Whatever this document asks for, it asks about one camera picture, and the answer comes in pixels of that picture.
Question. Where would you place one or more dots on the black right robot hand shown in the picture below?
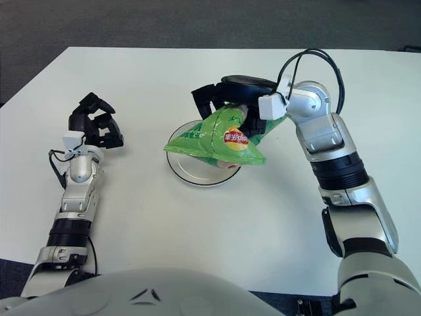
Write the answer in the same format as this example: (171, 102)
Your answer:
(240, 90)

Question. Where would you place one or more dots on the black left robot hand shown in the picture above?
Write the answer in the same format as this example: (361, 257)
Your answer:
(77, 121)

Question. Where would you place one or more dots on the green snack chip bag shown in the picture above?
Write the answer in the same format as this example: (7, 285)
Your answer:
(204, 138)

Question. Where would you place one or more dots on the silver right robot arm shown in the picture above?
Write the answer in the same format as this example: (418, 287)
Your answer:
(332, 131)

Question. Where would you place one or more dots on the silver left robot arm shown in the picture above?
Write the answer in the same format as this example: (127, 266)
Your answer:
(79, 168)

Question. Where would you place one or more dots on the white plate black rim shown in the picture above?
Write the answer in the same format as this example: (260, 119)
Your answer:
(197, 171)

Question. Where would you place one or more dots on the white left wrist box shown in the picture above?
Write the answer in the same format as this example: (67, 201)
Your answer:
(72, 140)

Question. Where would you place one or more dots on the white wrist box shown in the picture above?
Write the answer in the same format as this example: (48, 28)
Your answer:
(269, 107)
(72, 140)

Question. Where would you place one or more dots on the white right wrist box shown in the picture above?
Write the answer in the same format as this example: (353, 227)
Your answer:
(269, 107)

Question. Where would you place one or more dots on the black floor object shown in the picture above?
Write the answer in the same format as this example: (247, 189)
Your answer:
(412, 48)

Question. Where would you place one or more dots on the grey robot torso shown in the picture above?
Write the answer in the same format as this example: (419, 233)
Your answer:
(197, 296)

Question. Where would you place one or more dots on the black metal bracket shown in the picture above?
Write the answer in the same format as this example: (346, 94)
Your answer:
(309, 307)

